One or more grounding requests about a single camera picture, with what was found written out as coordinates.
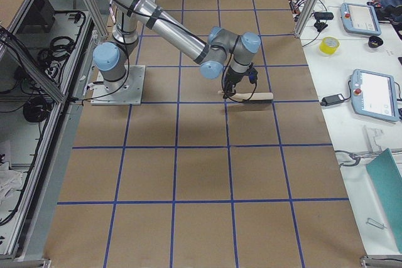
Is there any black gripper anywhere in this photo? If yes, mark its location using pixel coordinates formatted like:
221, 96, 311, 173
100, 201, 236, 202
222, 67, 247, 99

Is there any wooden hand brush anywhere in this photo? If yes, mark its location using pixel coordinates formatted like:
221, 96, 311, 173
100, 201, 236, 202
218, 90, 274, 103

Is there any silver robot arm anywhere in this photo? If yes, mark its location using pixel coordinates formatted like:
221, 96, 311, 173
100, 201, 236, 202
112, 0, 273, 102

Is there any black power adapter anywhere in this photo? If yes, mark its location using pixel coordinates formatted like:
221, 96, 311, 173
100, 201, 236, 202
320, 94, 345, 107

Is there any yellow tape roll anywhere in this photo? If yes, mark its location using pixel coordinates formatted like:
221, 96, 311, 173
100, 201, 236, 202
319, 36, 340, 55

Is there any black webcam on table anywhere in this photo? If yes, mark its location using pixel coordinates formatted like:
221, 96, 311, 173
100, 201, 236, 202
313, 12, 334, 33

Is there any upper teach pendant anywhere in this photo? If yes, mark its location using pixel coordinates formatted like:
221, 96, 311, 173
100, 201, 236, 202
340, 3, 381, 36

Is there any teach pendant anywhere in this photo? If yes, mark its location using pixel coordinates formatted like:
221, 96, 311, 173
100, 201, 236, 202
340, 3, 381, 36
350, 69, 399, 122

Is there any lower teach pendant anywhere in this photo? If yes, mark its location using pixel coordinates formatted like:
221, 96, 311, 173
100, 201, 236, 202
350, 69, 399, 122

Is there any teal folder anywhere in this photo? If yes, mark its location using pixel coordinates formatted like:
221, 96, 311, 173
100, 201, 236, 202
366, 149, 401, 253

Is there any metal control cabinet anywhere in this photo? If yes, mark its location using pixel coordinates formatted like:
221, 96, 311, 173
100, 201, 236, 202
1, 0, 101, 267

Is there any white crumpled cloth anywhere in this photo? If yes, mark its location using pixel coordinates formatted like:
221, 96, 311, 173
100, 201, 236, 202
1, 141, 23, 203

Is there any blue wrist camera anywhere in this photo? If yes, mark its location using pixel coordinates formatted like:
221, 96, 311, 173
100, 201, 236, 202
247, 67, 258, 85

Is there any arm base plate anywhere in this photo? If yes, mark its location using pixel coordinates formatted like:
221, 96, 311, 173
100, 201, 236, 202
90, 65, 146, 105

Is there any aluminium frame post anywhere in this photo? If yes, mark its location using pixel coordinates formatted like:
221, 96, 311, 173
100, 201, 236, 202
293, 0, 334, 39

